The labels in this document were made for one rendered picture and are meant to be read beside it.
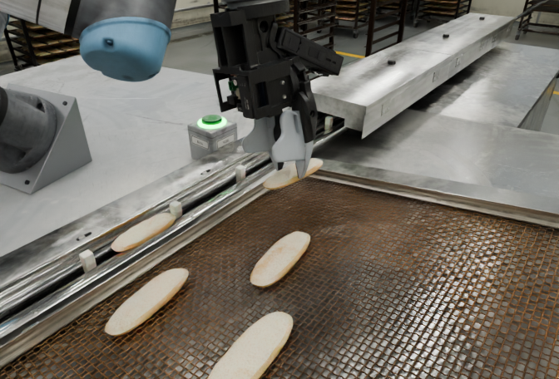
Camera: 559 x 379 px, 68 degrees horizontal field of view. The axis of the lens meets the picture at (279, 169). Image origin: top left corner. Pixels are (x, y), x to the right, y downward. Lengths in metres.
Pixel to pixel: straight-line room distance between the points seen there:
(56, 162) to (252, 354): 0.60
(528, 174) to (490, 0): 6.66
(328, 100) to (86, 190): 0.50
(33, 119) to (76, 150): 0.10
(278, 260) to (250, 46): 0.23
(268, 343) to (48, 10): 0.34
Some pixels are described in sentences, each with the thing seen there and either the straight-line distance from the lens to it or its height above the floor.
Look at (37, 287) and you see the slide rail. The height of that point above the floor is 0.85.
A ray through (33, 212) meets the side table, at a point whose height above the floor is 0.82.
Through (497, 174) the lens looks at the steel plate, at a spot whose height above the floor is 0.82.
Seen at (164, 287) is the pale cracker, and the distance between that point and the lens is 0.45.
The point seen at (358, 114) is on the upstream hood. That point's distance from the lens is 0.86.
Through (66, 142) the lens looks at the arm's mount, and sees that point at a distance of 0.86.
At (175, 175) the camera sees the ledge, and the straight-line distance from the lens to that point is 0.72.
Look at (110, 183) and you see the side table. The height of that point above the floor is 0.82.
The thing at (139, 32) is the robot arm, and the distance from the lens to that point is 0.41.
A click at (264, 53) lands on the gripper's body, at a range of 0.48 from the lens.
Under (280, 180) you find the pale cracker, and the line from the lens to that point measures 0.52.
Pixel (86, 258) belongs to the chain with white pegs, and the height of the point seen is 0.87.
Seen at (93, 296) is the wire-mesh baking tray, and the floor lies 0.89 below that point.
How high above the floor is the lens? 1.22
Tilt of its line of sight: 30 degrees down
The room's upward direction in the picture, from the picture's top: straight up
